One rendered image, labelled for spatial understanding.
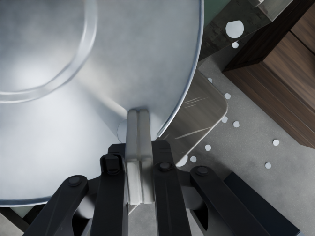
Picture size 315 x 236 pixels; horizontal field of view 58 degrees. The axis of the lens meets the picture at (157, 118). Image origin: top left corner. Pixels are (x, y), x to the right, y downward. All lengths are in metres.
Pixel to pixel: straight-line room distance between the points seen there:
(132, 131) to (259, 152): 0.95
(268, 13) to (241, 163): 0.74
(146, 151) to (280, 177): 1.03
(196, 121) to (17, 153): 0.14
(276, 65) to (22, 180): 0.61
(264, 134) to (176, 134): 0.89
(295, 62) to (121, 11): 0.57
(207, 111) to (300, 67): 0.54
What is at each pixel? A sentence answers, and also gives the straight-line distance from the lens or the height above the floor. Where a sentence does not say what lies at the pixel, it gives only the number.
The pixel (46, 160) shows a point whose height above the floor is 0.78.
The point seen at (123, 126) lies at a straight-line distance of 0.22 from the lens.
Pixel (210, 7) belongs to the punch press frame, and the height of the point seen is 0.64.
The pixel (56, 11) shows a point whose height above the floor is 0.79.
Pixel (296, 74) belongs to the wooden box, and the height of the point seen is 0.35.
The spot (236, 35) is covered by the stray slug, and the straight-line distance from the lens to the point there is 0.38.
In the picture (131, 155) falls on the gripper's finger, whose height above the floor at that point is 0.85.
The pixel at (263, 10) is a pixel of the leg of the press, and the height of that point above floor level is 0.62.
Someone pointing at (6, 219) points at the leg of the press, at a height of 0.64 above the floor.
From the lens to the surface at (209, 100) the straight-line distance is 0.23.
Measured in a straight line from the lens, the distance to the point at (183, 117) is 0.23.
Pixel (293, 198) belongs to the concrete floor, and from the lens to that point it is 1.21.
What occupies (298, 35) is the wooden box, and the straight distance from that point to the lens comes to 0.76.
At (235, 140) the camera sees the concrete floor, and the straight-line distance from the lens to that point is 1.07.
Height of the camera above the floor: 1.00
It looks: 84 degrees down
